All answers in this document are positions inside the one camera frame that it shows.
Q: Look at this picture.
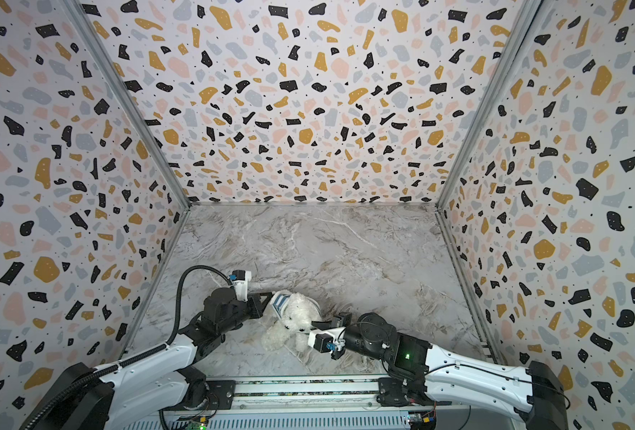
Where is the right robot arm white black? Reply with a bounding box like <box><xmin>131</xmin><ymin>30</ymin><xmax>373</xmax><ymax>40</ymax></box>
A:
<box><xmin>308</xmin><ymin>313</ymin><xmax>570</xmax><ymax>429</ymax></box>

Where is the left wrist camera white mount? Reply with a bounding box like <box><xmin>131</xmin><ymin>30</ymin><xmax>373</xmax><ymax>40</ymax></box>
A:
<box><xmin>229</xmin><ymin>270</ymin><xmax>252</xmax><ymax>302</ymax></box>

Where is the grey vented cable duct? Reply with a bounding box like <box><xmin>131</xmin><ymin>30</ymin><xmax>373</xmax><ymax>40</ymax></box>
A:
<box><xmin>106</xmin><ymin>413</ymin><xmax>412</xmax><ymax>430</ymax></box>

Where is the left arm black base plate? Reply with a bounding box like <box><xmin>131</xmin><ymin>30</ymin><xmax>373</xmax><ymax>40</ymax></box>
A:
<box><xmin>166</xmin><ymin>380</ymin><xmax>237</xmax><ymax>412</ymax></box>

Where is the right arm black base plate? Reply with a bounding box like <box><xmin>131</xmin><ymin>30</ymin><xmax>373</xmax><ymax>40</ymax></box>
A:
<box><xmin>376</xmin><ymin>377</ymin><xmax>435</xmax><ymax>408</ymax></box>

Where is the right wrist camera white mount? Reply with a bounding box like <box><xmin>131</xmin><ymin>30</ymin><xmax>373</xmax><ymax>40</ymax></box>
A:
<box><xmin>308</xmin><ymin>327</ymin><xmax>345</xmax><ymax>359</ymax></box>

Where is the white fluffy teddy bear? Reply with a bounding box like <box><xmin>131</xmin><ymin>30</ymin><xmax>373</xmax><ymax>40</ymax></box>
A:
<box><xmin>262</xmin><ymin>292</ymin><xmax>322</xmax><ymax>353</ymax></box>

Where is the black corrugated cable conduit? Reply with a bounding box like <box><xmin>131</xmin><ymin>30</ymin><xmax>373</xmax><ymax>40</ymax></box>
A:
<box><xmin>20</xmin><ymin>264</ymin><xmax>235</xmax><ymax>430</ymax></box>

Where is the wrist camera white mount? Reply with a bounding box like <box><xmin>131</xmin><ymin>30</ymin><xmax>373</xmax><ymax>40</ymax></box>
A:
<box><xmin>229</xmin><ymin>270</ymin><xmax>252</xmax><ymax>302</ymax></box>
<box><xmin>308</xmin><ymin>327</ymin><xmax>345</xmax><ymax>359</ymax></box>

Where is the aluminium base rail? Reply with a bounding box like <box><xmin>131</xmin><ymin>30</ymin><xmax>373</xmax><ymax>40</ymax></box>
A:
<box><xmin>155</xmin><ymin>373</ymin><xmax>534</xmax><ymax>415</ymax></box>

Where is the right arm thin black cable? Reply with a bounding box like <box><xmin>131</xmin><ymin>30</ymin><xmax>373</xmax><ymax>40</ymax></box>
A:
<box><xmin>349</xmin><ymin>319</ymin><xmax>571</xmax><ymax>412</ymax></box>

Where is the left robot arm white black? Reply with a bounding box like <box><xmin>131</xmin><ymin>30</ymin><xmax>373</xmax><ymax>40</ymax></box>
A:
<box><xmin>21</xmin><ymin>288</ymin><xmax>273</xmax><ymax>429</ymax></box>

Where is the blue white striped knit sweater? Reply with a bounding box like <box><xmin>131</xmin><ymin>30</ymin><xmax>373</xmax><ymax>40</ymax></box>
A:
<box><xmin>270</xmin><ymin>290</ymin><xmax>292</xmax><ymax>320</ymax></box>

